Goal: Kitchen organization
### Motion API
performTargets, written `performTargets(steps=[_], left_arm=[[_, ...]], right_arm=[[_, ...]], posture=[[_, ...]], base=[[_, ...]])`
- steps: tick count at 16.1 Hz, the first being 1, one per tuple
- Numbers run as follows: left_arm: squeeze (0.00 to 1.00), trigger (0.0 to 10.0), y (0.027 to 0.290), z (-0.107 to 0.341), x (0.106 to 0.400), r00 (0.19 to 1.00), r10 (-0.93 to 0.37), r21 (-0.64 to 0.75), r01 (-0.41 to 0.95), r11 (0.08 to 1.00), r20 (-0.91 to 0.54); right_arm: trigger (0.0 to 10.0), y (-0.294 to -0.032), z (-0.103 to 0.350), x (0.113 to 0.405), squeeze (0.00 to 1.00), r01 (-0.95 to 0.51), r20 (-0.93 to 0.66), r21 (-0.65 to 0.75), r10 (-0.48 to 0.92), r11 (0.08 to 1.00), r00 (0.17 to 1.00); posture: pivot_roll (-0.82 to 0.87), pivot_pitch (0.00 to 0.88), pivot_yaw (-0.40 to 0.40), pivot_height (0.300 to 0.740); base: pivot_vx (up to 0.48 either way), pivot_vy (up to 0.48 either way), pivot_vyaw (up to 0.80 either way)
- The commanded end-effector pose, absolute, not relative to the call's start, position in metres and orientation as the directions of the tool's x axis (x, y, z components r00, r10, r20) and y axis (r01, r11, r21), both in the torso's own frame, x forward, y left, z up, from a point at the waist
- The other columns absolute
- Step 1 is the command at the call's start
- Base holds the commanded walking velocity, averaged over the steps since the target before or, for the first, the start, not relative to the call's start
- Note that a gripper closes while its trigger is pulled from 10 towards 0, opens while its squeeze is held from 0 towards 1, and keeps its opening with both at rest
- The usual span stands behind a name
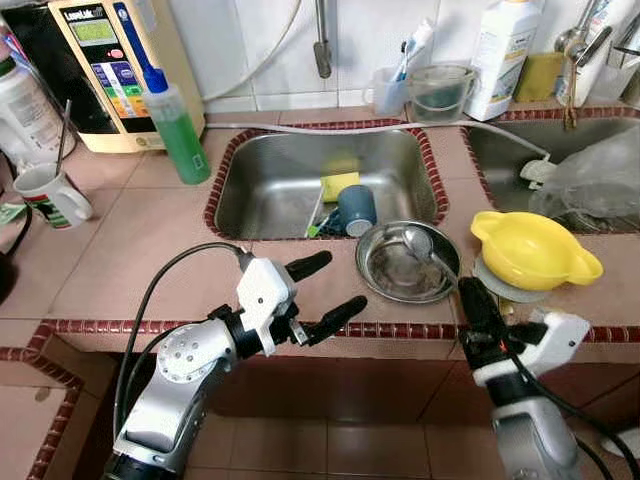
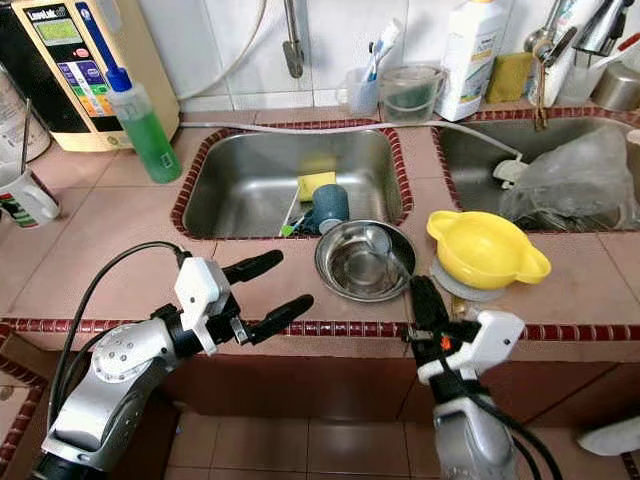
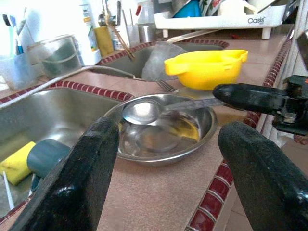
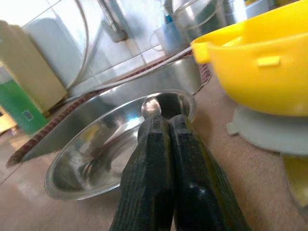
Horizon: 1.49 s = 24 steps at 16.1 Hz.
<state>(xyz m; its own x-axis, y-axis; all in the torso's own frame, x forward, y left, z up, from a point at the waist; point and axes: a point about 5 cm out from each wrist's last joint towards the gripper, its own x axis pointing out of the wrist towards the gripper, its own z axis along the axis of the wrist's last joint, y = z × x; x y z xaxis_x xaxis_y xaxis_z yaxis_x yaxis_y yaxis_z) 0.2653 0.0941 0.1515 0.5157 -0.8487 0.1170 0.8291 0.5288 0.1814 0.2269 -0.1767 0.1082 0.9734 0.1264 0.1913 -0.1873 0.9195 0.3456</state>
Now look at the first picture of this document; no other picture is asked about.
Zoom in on white hose end fitting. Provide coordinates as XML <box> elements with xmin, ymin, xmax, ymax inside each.
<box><xmin>520</xmin><ymin>155</ymin><xmax>559</xmax><ymax>191</ymax></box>

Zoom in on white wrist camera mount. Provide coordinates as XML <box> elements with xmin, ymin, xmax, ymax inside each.
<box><xmin>470</xmin><ymin>308</ymin><xmax>593</xmax><ymax>389</ymax></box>
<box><xmin>237</xmin><ymin>258</ymin><xmax>299</xmax><ymax>356</ymax></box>

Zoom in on thin white stick utensil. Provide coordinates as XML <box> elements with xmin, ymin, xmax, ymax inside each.
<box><xmin>312</xmin><ymin>188</ymin><xmax>331</xmax><ymax>226</ymax></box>

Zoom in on thin utensil teal tip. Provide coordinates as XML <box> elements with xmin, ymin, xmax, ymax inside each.
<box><xmin>305</xmin><ymin>215</ymin><xmax>343</xmax><ymax>239</ymax></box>

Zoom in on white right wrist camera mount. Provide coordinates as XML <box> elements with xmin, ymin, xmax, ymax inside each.
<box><xmin>470</xmin><ymin>308</ymin><xmax>593</xmax><ymax>389</ymax></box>

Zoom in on green dish soap bottle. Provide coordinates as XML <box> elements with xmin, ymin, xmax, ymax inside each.
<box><xmin>140</xmin><ymin>65</ymin><xmax>213</xmax><ymax>186</ymax></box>

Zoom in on cream ionizer tube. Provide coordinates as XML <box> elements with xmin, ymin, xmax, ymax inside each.
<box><xmin>200</xmin><ymin>0</ymin><xmax>303</xmax><ymax>103</ymax></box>

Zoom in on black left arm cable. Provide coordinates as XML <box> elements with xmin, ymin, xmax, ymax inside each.
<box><xmin>112</xmin><ymin>240</ymin><xmax>251</xmax><ymax>441</ymax></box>

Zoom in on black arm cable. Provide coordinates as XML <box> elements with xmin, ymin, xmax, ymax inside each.
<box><xmin>500</xmin><ymin>340</ymin><xmax>640</xmax><ymax>480</ymax></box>
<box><xmin>112</xmin><ymin>240</ymin><xmax>251</xmax><ymax>441</ymax></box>

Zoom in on steel spoon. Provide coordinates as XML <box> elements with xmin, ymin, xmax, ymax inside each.
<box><xmin>55</xmin><ymin>100</ymin><xmax>73</xmax><ymax>179</ymax></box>

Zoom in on blue toothbrush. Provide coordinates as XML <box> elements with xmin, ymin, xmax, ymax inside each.
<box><xmin>395</xmin><ymin>40</ymin><xmax>421</xmax><ymax>83</ymax></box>

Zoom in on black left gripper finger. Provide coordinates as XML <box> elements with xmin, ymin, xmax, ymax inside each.
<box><xmin>284</xmin><ymin>250</ymin><xmax>334</xmax><ymax>284</ymax></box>
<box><xmin>303</xmin><ymin>295</ymin><xmax>369</xmax><ymax>348</ymax></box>

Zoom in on blue plastic mug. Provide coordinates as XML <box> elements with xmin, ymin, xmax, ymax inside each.
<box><xmin>335</xmin><ymin>184</ymin><xmax>379</xmax><ymax>237</ymax></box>

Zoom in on white rounded floor object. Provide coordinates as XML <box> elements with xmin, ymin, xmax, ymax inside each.
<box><xmin>600</xmin><ymin>425</ymin><xmax>640</xmax><ymax>461</ymax></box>

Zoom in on white printed mug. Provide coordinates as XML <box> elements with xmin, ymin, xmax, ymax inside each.
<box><xmin>14</xmin><ymin>162</ymin><xmax>93</xmax><ymax>229</ymax></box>

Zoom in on brown cord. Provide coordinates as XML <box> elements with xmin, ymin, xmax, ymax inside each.
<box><xmin>563</xmin><ymin>55</ymin><xmax>581</xmax><ymax>133</ymax></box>

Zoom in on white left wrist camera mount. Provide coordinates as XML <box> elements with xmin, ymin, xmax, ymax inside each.
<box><xmin>237</xmin><ymin>258</ymin><xmax>299</xmax><ymax>356</ymax></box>

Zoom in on grey wall pipe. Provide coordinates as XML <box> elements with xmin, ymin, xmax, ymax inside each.
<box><xmin>313</xmin><ymin>0</ymin><xmax>333</xmax><ymax>79</ymax></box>

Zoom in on round steel bowl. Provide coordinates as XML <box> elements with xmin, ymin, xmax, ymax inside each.
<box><xmin>355</xmin><ymin>220</ymin><xmax>463</xmax><ymax>304</ymax></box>

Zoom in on clear plastic bag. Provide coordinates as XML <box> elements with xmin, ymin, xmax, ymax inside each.
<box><xmin>530</xmin><ymin>125</ymin><xmax>640</xmax><ymax>233</ymax></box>

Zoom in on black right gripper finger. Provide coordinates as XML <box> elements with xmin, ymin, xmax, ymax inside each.
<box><xmin>457</xmin><ymin>277</ymin><xmax>507</xmax><ymax>337</ymax></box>

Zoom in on white hose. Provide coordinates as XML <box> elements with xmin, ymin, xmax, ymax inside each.
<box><xmin>205</xmin><ymin>120</ymin><xmax>553</xmax><ymax>163</ymax></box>

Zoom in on olive yellow sponge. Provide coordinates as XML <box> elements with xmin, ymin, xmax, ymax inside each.
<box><xmin>515</xmin><ymin>52</ymin><xmax>566</xmax><ymax>104</ymax></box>

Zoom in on cream black water ionizer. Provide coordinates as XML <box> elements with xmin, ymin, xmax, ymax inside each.
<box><xmin>5</xmin><ymin>0</ymin><xmax>206</xmax><ymax>153</ymax></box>

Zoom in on yellow plastic bowl with lugs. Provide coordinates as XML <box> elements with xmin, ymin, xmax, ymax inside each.
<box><xmin>470</xmin><ymin>210</ymin><xmax>604</xmax><ymax>292</ymax></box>

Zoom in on bright yellow sponge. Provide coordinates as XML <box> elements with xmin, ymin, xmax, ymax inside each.
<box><xmin>320</xmin><ymin>172</ymin><xmax>361</xmax><ymax>203</ymax></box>

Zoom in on steel sink basin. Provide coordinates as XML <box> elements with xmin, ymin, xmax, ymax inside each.
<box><xmin>205</xmin><ymin>125</ymin><xmax>448</xmax><ymax>241</ymax></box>
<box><xmin>462</xmin><ymin>115</ymin><xmax>640</xmax><ymax>236</ymax></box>

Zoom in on brown cabinet door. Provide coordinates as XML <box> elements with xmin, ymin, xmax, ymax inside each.
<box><xmin>205</xmin><ymin>355</ymin><xmax>471</xmax><ymax>421</ymax></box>

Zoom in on clear plastic bucket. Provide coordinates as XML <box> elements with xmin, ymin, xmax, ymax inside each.
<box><xmin>405</xmin><ymin>62</ymin><xmax>479</xmax><ymax>126</ymax></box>

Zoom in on white detergent bottle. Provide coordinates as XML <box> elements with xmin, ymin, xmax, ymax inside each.
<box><xmin>465</xmin><ymin>0</ymin><xmax>543</xmax><ymax>123</ymax></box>

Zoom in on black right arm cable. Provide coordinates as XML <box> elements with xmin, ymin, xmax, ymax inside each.
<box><xmin>500</xmin><ymin>340</ymin><xmax>640</xmax><ymax>480</ymax></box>

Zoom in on white plastic jar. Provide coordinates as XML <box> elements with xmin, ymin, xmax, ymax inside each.
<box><xmin>0</xmin><ymin>40</ymin><xmax>49</xmax><ymax>166</ymax></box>

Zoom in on grey plastic base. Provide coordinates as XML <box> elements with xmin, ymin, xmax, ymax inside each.
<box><xmin>472</xmin><ymin>255</ymin><xmax>551</xmax><ymax>304</ymax></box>

